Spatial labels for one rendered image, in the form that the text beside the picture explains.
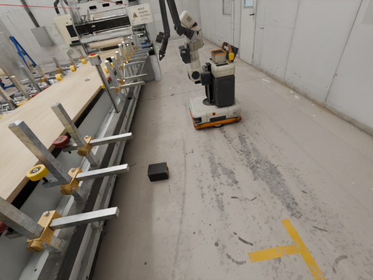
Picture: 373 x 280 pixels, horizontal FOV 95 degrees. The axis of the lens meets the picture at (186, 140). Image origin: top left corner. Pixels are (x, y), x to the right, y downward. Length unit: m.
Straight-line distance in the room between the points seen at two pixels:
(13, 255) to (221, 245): 1.16
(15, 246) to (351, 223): 2.01
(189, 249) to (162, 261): 0.21
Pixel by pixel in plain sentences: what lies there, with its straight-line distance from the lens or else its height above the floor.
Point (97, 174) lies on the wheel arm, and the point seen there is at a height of 0.81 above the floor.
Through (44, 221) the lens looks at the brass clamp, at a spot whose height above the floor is 0.84.
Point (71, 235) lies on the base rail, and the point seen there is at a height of 0.70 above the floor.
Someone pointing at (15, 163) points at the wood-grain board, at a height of 0.90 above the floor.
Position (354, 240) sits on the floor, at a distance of 1.77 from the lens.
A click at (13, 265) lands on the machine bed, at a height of 0.68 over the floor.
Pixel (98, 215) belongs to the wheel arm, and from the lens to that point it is 0.81.
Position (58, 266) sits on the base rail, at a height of 0.70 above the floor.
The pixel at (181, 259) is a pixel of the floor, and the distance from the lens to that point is 1.50.
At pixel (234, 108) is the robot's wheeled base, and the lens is 2.41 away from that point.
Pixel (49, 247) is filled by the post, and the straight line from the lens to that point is 0.96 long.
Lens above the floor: 1.41
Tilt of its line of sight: 37 degrees down
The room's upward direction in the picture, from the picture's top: 11 degrees counter-clockwise
